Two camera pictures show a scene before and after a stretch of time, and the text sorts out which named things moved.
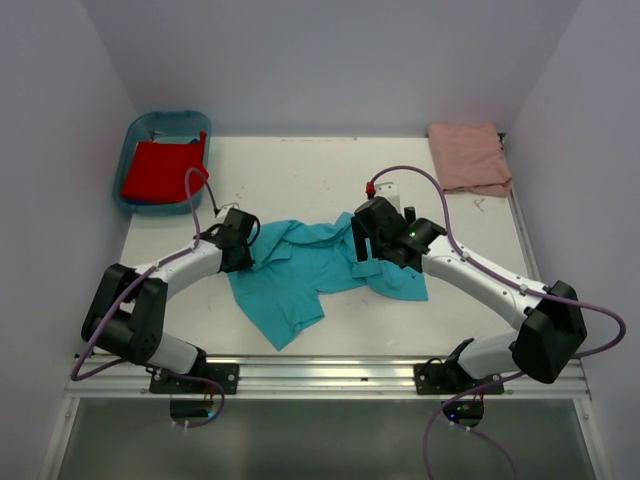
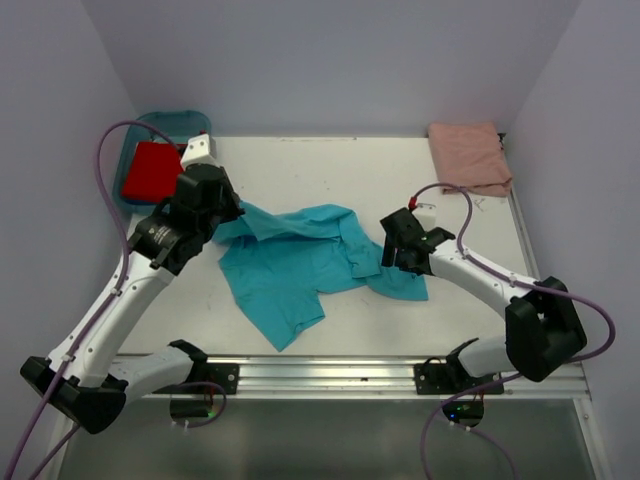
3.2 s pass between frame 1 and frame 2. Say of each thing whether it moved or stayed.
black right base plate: stayed
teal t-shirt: moved
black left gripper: moved
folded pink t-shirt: stayed
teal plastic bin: stayed
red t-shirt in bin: stayed
